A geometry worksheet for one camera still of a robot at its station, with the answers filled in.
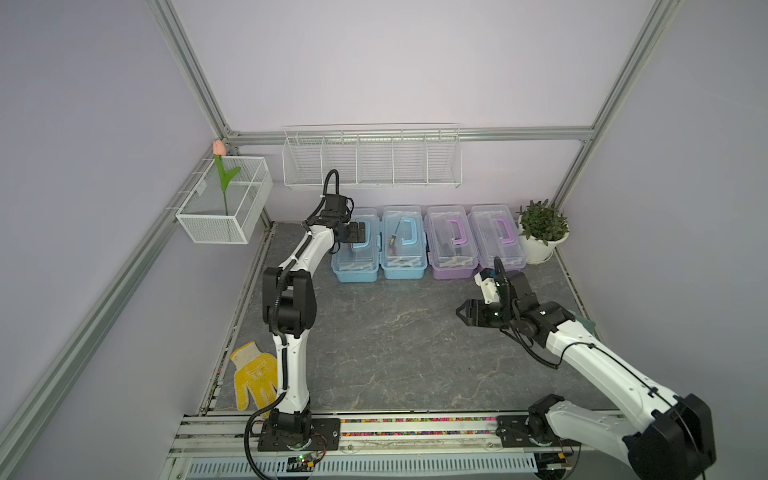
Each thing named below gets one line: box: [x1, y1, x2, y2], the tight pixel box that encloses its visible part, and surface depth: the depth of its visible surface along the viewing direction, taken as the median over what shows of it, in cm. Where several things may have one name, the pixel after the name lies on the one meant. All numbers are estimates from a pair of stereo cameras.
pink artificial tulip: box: [213, 139, 241, 216], surface depth 87 cm
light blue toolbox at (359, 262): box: [331, 207, 381, 283], surface depth 101 cm
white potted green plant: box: [516, 199, 570, 265], surface depth 100 cm
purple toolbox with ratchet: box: [424, 206, 479, 280], surface depth 104 cm
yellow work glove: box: [230, 341, 278, 418], surface depth 85 cm
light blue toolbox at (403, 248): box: [380, 206, 427, 280], surface depth 101 cm
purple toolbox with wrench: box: [468, 204, 526, 272], surface depth 105 cm
